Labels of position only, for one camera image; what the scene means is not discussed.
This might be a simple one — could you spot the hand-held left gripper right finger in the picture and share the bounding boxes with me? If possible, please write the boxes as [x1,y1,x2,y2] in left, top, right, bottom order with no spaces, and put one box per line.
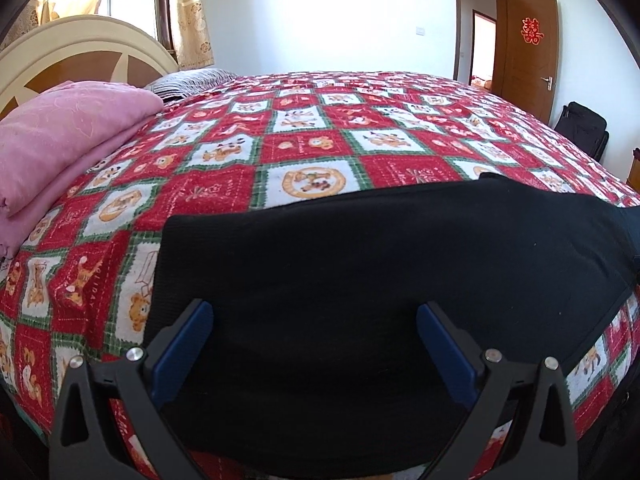
[416,301,585,480]

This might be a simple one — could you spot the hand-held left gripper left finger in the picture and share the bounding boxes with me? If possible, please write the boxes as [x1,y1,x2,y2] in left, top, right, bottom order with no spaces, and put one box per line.
[49,298,215,480]

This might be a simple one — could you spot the black pants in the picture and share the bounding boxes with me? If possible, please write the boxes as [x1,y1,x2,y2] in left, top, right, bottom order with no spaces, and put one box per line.
[142,172,640,477]

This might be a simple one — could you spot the red patterned bed sheet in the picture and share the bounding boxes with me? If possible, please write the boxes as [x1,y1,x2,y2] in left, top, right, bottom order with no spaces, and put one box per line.
[0,71,640,480]

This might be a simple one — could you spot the folded pink blanket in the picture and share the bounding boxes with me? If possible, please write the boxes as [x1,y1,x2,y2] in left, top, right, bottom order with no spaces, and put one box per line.
[0,80,165,260]

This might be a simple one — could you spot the black folding chair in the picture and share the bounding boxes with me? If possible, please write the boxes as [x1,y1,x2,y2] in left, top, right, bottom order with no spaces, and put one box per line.
[554,101,610,162]

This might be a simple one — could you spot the striped pillow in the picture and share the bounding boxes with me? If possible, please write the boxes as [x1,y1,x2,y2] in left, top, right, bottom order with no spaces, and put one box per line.
[146,67,240,101]

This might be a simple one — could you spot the brown wooden door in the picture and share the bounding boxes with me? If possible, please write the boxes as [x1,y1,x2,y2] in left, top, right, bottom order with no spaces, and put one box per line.
[491,0,559,123]

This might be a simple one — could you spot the cream and wood headboard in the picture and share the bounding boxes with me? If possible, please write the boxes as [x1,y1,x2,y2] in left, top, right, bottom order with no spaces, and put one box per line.
[0,15,180,121]

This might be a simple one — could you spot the red paper door decoration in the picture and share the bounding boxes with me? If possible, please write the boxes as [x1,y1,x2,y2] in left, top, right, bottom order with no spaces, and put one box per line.
[520,17,545,46]

